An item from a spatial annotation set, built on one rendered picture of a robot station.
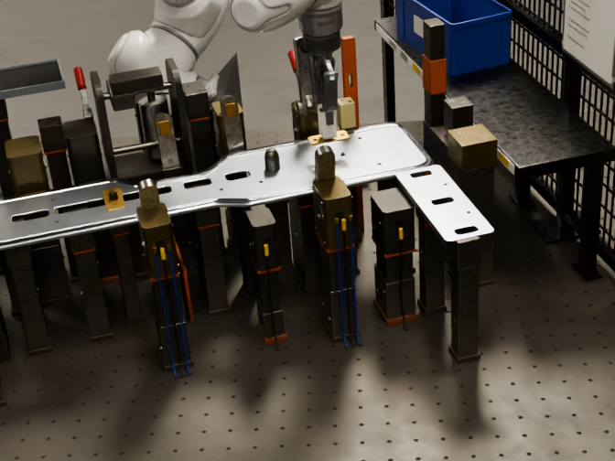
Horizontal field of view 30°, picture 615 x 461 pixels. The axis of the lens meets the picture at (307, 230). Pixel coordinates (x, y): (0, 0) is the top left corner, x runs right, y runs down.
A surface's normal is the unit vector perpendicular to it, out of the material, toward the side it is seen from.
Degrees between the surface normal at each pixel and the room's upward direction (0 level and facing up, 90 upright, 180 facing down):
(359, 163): 0
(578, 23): 90
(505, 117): 0
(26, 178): 90
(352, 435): 0
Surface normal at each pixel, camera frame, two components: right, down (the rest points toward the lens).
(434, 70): 0.28, 0.48
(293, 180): -0.07, -0.85
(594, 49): -0.96, 0.20
